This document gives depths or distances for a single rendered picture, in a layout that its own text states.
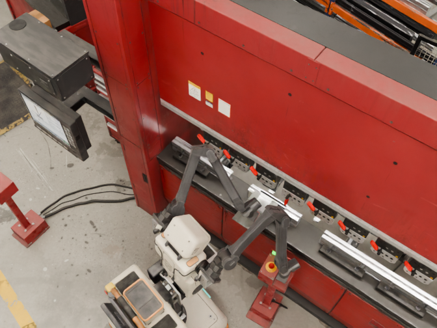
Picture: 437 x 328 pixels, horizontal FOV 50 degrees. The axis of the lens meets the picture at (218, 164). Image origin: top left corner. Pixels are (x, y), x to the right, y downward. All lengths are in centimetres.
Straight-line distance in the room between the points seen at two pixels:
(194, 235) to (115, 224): 174
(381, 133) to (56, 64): 161
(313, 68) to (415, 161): 59
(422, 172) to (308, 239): 116
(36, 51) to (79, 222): 196
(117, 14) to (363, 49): 116
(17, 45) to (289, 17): 142
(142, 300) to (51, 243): 151
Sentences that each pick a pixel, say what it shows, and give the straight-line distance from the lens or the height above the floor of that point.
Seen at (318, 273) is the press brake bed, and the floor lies 74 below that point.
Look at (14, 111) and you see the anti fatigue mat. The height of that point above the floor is 2.
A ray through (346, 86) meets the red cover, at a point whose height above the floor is 225.
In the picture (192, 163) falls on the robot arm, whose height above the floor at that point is 148.
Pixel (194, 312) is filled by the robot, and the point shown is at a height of 28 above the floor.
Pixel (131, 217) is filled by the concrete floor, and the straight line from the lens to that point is 417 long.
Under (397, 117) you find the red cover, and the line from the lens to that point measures 200.
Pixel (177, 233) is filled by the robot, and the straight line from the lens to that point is 255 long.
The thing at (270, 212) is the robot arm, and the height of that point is 146.
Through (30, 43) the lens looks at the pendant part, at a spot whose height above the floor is 195.
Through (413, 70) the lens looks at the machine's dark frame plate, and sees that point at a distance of 209.
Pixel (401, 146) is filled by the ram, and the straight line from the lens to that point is 212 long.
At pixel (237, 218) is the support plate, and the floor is 100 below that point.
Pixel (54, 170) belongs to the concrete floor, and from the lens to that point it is 458.
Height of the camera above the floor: 365
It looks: 56 degrees down
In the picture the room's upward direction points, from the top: 2 degrees clockwise
